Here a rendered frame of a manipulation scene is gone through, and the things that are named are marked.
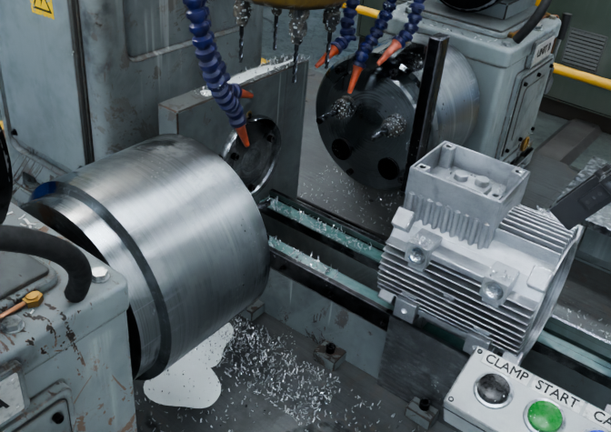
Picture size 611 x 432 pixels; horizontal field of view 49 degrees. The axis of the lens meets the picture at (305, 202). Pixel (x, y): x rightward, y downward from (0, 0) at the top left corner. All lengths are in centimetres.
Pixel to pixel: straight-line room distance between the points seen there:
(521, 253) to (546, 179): 82
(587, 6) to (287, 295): 313
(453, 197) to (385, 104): 36
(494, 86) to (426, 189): 50
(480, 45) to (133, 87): 63
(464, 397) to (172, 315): 30
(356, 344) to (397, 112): 39
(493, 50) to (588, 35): 270
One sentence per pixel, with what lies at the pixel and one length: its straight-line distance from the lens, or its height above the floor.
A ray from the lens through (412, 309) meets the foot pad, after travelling 87.
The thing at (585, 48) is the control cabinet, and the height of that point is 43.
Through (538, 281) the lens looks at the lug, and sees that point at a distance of 80.
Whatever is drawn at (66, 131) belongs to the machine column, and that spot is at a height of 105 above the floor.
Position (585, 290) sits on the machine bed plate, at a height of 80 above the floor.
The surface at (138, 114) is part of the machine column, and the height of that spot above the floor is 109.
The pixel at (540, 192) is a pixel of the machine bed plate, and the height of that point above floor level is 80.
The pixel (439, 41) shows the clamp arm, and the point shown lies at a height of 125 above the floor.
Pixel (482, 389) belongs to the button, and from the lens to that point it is 67.
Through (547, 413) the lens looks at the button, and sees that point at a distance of 67.
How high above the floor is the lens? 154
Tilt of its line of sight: 32 degrees down
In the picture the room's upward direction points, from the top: 6 degrees clockwise
